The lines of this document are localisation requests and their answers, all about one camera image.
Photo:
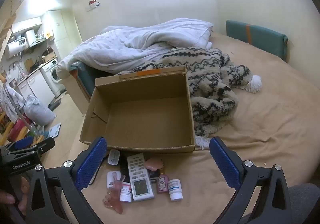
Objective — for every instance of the white pill bottle blue label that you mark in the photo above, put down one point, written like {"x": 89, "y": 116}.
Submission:
{"x": 175, "y": 189}

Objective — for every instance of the cream tall cupboard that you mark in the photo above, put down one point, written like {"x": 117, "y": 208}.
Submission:
{"x": 62, "y": 31}

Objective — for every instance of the person's grey trouser leg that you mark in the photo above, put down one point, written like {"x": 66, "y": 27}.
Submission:
{"x": 305, "y": 201}

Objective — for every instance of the teal cushion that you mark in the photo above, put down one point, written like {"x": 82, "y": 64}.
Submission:
{"x": 262, "y": 39}

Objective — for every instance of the small brown box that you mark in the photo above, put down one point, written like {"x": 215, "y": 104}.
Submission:
{"x": 47, "y": 58}

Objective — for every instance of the pink round compact mirror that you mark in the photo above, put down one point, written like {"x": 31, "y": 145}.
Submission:
{"x": 153, "y": 164}

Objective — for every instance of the white stuffed sack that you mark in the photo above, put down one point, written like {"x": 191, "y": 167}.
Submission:
{"x": 40, "y": 114}

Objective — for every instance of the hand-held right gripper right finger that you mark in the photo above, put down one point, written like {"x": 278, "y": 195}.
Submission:
{"x": 225, "y": 164}

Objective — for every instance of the black phone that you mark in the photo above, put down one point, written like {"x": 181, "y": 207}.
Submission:
{"x": 123, "y": 166}

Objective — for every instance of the red bag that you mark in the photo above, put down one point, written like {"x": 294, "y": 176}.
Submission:
{"x": 18, "y": 129}

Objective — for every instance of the pink perfume bottle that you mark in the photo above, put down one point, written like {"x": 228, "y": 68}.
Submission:
{"x": 162, "y": 184}

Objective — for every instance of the white remote control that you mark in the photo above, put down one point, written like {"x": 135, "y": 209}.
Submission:
{"x": 140, "y": 176}

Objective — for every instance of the person's left hand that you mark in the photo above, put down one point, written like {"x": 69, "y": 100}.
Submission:
{"x": 23, "y": 189}

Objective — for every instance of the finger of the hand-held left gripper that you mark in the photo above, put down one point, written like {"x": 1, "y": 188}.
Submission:
{"x": 45, "y": 144}

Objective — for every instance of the small black object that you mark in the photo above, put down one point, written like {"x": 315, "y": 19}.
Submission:
{"x": 153, "y": 175}

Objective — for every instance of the white washing machine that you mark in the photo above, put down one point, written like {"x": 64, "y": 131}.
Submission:
{"x": 53, "y": 75}
{"x": 37, "y": 86}

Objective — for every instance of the white water heater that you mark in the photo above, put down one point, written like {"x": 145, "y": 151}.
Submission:
{"x": 15, "y": 49}

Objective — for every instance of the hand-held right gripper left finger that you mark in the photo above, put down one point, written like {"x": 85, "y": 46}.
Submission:
{"x": 91, "y": 164}

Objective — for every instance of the pink transparent packet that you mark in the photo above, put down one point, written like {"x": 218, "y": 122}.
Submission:
{"x": 113, "y": 196}

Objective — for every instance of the white duvet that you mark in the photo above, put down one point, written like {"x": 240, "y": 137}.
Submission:
{"x": 140, "y": 46}

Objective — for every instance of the white hanging cloth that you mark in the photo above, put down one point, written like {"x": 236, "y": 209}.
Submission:
{"x": 12, "y": 99}

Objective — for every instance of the floor scale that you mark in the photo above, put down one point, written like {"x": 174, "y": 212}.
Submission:
{"x": 54, "y": 130}

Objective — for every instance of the white earbuds case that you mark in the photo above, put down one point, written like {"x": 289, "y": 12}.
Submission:
{"x": 110, "y": 179}
{"x": 113, "y": 157}

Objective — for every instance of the cardboard box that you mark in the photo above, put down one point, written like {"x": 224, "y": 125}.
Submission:
{"x": 150, "y": 114}

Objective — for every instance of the white range hood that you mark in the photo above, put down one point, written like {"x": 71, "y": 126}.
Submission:
{"x": 31, "y": 36}

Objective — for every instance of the white pill bottle red label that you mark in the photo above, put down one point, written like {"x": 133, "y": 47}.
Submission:
{"x": 125, "y": 192}

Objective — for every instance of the patterned fleece blanket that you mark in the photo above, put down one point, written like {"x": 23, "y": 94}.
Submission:
{"x": 207, "y": 84}

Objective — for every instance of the white wall cabinet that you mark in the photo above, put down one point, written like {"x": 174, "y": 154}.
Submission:
{"x": 26, "y": 24}

